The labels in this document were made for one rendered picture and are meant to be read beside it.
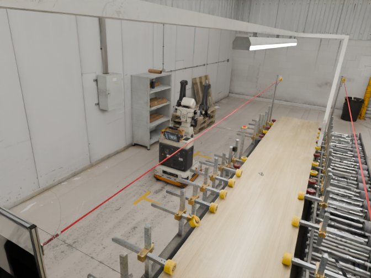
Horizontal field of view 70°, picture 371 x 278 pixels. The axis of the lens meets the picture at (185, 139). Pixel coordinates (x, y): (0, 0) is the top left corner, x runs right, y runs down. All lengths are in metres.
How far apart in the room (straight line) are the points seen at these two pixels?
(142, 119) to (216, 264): 4.03
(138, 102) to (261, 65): 6.45
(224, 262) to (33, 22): 3.61
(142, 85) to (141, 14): 4.60
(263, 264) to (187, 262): 0.54
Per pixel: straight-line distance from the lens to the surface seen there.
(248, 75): 11.05
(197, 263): 2.03
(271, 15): 10.86
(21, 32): 4.10
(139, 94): 5.48
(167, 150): 4.31
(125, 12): 0.76
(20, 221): 1.12
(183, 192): 2.23
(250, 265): 2.09
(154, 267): 2.26
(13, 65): 4.04
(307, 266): 2.15
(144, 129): 5.62
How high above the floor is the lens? 2.39
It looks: 22 degrees down
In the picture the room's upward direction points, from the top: 3 degrees clockwise
